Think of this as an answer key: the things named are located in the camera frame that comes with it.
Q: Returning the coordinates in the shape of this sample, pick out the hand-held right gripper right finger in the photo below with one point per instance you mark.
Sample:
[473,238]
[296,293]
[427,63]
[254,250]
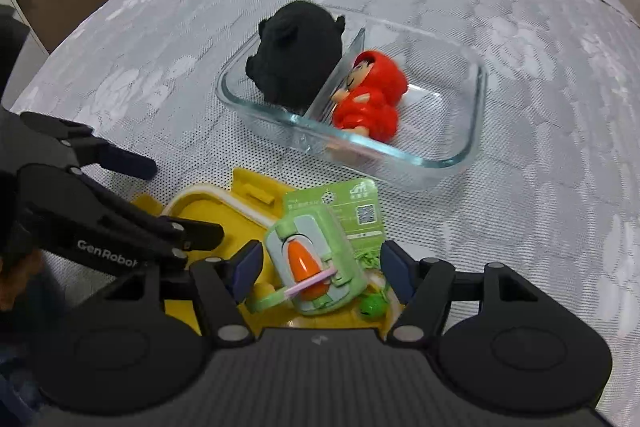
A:
[395,268]

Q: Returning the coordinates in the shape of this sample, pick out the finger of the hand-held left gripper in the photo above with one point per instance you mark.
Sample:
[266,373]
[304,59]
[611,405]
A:
[125,163]
[202,233]

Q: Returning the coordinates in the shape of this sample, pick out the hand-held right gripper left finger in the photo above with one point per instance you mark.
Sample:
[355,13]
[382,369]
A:
[250,263]

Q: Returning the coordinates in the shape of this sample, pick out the yellow container lid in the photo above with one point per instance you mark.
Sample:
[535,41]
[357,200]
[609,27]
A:
[250,184]

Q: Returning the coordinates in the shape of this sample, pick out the green carrot toy package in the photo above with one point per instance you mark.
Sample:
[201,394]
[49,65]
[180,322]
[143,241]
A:
[320,227]

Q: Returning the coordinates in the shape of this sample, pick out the clear glass divided container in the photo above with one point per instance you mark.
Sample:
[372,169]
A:
[442,134]

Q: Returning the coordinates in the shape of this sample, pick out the person's left hand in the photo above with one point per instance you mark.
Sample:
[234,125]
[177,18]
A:
[17,279]

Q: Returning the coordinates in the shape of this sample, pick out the red hooded figurine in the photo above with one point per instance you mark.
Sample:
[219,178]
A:
[372,102]

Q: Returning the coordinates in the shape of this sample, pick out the black plush toy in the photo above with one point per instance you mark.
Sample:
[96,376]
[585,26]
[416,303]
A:
[295,57]

